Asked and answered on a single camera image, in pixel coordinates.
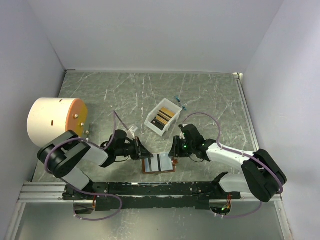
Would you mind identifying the brown leather card holder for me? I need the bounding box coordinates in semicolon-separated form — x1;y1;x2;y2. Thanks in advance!
142;152;178;175

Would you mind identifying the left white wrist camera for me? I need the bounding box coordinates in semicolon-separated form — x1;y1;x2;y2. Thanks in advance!
126;125;139;139

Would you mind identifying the white cylinder with orange lid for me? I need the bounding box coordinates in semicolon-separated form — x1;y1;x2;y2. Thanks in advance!
27;97;88;148

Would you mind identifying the white striped credit card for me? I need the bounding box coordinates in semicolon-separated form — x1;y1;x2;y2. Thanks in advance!
148;154;162;173

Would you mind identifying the white card tray box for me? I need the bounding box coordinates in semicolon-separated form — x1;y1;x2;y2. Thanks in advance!
144;98;183;137

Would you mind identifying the white corner bracket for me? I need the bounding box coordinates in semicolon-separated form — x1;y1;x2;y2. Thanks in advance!
232;72;244;81

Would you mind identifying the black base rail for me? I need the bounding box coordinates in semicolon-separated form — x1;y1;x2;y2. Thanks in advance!
62;181;241;211

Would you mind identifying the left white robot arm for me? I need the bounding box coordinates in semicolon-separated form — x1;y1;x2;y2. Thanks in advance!
37;129;153;200

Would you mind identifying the aluminium frame rail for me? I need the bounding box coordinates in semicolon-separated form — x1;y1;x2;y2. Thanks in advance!
17;182;74;204

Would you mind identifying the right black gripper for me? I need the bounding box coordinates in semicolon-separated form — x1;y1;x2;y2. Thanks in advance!
168;135;195;158

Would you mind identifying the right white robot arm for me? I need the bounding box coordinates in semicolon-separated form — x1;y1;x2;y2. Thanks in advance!
169;124;287;203

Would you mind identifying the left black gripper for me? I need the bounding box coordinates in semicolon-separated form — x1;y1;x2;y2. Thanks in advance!
115;136;154;161

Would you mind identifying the blue pen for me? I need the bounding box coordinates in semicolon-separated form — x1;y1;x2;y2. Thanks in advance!
174;96;187;111

